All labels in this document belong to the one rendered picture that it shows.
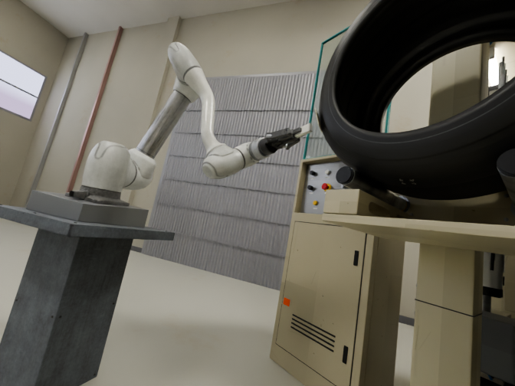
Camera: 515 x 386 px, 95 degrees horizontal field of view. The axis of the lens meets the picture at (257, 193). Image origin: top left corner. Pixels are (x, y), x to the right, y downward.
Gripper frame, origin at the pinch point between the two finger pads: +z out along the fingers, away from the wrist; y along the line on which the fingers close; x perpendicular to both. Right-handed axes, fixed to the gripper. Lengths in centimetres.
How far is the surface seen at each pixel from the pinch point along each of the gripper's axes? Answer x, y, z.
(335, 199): 30.7, -10.4, 19.5
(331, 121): 9.6, -11.3, 18.9
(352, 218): 35.6, -10.4, 23.7
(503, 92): 18, -12, 50
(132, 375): 102, -17, -78
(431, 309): 55, 27, 27
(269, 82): -243, 155, -209
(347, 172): 24.6, -10.4, 22.7
